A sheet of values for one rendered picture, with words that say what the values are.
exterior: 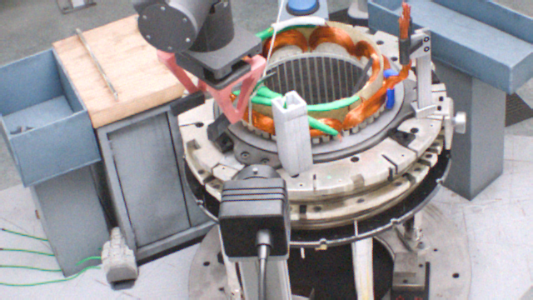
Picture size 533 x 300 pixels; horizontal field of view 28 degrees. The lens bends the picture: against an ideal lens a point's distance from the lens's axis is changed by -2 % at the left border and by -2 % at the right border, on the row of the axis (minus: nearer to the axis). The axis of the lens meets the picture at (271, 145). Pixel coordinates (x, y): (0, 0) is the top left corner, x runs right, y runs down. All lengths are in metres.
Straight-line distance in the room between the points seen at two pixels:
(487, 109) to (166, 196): 0.46
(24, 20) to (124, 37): 2.21
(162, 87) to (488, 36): 0.45
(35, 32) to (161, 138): 2.20
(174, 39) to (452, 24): 0.61
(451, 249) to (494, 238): 0.08
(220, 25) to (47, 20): 2.61
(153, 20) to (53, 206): 0.55
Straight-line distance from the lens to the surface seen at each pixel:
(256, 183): 0.74
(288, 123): 1.15
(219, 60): 1.09
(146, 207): 1.52
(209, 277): 1.51
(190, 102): 1.19
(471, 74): 1.44
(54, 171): 1.44
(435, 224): 1.55
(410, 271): 1.44
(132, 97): 1.40
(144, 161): 1.47
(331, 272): 1.52
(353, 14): 1.76
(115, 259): 1.54
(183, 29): 1.00
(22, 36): 3.64
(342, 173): 1.19
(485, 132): 1.56
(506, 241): 1.56
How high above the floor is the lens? 1.88
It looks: 40 degrees down
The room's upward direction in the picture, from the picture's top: 8 degrees counter-clockwise
